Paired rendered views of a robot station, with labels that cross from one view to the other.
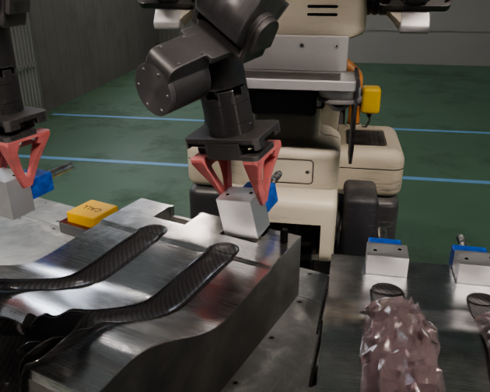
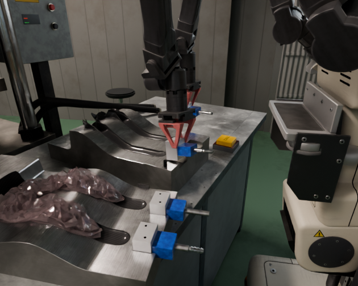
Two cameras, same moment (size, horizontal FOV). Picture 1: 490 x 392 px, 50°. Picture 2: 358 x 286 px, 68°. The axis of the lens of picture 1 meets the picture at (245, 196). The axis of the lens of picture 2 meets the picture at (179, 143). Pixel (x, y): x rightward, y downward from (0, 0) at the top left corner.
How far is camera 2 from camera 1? 0.92 m
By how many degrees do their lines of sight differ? 81
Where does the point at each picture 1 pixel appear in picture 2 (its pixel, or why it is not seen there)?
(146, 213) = (193, 138)
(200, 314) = (119, 152)
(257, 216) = (168, 150)
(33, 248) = not seen: hidden behind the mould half
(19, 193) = not seen: hidden behind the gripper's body
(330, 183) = (319, 215)
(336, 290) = (142, 189)
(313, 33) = (340, 96)
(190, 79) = (150, 80)
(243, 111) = (168, 102)
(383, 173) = not seen: outside the picture
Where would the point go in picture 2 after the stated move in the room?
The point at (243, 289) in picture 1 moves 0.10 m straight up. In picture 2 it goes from (130, 159) to (128, 126)
